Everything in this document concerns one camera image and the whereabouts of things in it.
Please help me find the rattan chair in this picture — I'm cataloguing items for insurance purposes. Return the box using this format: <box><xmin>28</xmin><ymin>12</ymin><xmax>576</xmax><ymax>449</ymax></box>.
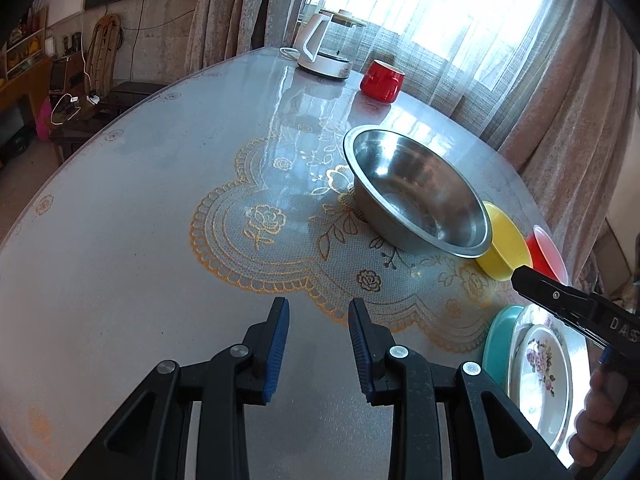
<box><xmin>86</xmin><ymin>14</ymin><xmax>123</xmax><ymax>96</ymax></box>

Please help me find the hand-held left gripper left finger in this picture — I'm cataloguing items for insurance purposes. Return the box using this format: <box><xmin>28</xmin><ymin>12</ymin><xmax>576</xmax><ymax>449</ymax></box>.
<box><xmin>65</xmin><ymin>296</ymin><xmax>291</xmax><ymax>480</ymax></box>

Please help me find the yellow plastic bowl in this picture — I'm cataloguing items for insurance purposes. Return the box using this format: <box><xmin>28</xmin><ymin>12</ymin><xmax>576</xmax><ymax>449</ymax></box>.
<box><xmin>475</xmin><ymin>201</ymin><xmax>533</xmax><ymax>281</ymax></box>

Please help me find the pink bag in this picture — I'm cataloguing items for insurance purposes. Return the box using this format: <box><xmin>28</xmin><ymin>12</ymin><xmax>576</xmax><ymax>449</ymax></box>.
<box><xmin>35</xmin><ymin>97</ymin><xmax>53</xmax><ymax>141</ymax></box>

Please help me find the white electric glass kettle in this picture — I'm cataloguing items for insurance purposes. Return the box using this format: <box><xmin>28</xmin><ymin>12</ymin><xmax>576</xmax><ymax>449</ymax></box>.
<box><xmin>280</xmin><ymin>9</ymin><xmax>368</xmax><ymax>82</ymax></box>

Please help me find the wooden display shelf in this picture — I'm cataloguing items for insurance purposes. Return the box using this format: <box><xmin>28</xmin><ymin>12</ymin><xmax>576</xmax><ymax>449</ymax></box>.
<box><xmin>5</xmin><ymin>2</ymin><xmax>51</xmax><ymax>81</ymax></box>

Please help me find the large white dragon-print plate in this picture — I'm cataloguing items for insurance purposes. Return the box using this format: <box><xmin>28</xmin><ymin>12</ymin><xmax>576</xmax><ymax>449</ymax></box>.
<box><xmin>505</xmin><ymin>304</ymin><xmax>603</xmax><ymax>466</ymax></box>

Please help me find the small white floral plate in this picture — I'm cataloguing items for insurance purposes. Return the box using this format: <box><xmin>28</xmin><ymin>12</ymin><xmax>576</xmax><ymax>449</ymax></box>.
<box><xmin>515</xmin><ymin>324</ymin><xmax>573</xmax><ymax>456</ymax></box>

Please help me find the dark low table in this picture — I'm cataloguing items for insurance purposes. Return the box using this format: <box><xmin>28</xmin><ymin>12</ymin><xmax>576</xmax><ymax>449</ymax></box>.
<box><xmin>50</xmin><ymin>80</ymin><xmax>166</xmax><ymax>161</ymax></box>

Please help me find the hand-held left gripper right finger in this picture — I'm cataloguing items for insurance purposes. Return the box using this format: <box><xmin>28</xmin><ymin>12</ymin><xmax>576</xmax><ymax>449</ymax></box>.
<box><xmin>347</xmin><ymin>297</ymin><xmax>576</xmax><ymax>480</ymax></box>

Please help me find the sheer white curtain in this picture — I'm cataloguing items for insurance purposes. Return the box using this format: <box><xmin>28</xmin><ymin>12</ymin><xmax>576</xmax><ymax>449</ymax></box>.
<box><xmin>300</xmin><ymin>0</ymin><xmax>556</xmax><ymax>121</ymax></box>

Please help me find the red plastic bowl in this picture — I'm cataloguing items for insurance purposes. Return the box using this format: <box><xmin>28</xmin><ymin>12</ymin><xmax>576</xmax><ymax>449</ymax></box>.
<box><xmin>525</xmin><ymin>225</ymin><xmax>569</xmax><ymax>283</ymax></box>

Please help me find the teal plastic plate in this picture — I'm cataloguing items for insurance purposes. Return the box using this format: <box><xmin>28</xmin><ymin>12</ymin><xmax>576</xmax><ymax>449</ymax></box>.
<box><xmin>481</xmin><ymin>305</ymin><xmax>531</xmax><ymax>391</ymax></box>

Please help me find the person's right hand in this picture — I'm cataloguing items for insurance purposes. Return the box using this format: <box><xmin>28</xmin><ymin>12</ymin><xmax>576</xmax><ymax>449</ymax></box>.
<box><xmin>570</xmin><ymin>365</ymin><xmax>640</xmax><ymax>468</ymax></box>

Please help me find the red mug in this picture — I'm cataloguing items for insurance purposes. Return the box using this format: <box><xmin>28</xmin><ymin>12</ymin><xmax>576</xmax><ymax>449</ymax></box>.
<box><xmin>360</xmin><ymin>59</ymin><xmax>405</xmax><ymax>105</ymax></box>

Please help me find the stainless steel bowl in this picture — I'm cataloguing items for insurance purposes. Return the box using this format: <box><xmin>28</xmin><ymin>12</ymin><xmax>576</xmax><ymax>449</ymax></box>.
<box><xmin>344</xmin><ymin>126</ymin><xmax>493</xmax><ymax>259</ymax></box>

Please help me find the beige curtain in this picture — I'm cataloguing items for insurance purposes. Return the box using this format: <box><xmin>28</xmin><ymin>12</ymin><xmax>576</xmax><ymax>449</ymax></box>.
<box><xmin>185</xmin><ymin>0</ymin><xmax>331</xmax><ymax>78</ymax></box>
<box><xmin>495</xmin><ymin>0</ymin><xmax>640</xmax><ymax>281</ymax></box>

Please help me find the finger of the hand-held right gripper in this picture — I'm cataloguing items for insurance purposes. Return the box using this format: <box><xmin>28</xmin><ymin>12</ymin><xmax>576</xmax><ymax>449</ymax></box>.
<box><xmin>511</xmin><ymin>265</ymin><xmax>601</xmax><ymax>332</ymax></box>

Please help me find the white charger with cable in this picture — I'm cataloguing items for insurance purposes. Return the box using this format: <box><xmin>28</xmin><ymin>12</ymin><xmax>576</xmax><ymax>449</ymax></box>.
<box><xmin>50</xmin><ymin>92</ymin><xmax>101</xmax><ymax>126</ymax></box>

